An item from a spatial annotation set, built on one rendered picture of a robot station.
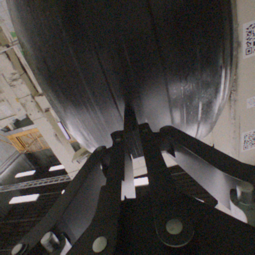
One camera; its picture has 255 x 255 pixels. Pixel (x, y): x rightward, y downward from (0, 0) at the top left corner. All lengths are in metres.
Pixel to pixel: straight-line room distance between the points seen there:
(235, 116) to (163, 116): 0.33
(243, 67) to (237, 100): 0.09
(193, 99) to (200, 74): 0.03
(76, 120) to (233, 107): 0.42
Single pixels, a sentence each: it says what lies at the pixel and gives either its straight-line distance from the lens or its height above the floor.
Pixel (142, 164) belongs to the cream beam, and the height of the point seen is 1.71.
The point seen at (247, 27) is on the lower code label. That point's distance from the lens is 0.48.
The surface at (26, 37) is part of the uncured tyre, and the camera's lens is 0.25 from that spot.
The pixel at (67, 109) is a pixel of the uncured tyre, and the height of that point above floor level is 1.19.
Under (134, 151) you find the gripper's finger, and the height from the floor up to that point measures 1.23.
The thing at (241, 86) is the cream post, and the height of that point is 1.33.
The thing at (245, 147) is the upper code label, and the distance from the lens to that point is 0.63.
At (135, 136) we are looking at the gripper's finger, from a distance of 0.15.
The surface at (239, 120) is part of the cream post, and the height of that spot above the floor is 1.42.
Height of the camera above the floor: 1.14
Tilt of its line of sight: 27 degrees up
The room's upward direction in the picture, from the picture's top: 160 degrees clockwise
